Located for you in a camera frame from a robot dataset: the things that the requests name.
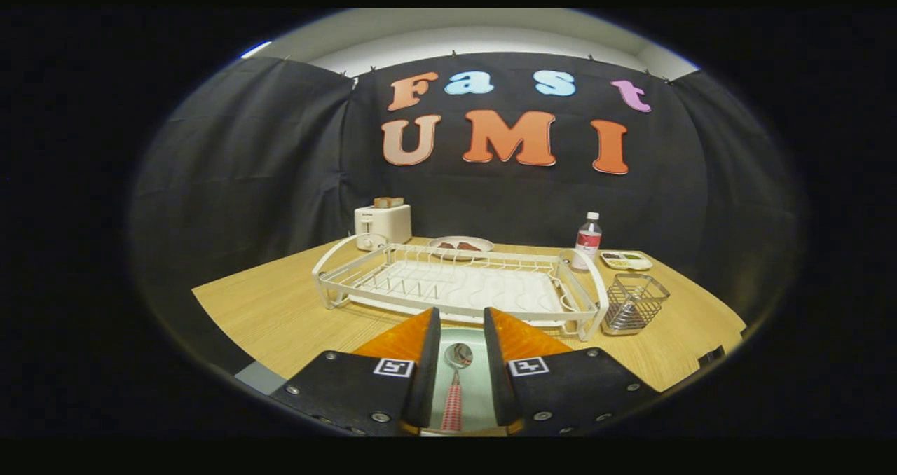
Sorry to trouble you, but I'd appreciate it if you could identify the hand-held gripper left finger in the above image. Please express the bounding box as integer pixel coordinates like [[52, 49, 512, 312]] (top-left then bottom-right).
[[270, 307, 442, 437]]

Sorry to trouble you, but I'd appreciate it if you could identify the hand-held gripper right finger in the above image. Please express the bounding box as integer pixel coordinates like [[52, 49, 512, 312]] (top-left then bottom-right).
[[484, 307, 661, 437]]

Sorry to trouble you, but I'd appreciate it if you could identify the pale green plate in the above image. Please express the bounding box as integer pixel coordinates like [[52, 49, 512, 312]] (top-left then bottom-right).
[[420, 326, 507, 435]]

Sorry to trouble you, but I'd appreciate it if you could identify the red checked handle spoon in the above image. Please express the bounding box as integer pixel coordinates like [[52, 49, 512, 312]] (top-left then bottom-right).
[[440, 343, 474, 432]]

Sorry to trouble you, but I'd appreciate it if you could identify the white wire dish rack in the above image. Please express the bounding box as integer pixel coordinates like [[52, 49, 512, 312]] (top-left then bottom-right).
[[312, 235, 610, 342]]

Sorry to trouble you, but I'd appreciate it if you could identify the metal wire basket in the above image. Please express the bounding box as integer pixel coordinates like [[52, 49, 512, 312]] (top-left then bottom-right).
[[601, 273, 671, 336]]

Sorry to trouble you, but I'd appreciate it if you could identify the white round plate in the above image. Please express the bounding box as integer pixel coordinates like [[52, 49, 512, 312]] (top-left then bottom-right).
[[428, 235, 495, 261]]

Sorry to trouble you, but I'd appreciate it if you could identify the white toaster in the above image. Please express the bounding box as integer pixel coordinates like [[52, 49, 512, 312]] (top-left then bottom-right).
[[354, 203, 413, 252]]

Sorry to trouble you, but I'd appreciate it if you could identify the clear plastic water bottle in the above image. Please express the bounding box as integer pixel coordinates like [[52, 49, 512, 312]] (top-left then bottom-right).
[[571, 212, 603, 273]]

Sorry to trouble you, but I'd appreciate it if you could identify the white divided snack tray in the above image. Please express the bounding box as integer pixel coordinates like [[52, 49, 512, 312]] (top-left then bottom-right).
[[601, 251, 653, 271]]

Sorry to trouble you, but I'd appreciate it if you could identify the black backdrop cloth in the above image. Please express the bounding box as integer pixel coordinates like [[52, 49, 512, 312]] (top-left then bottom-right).
[[130, 51, 803, 392]]

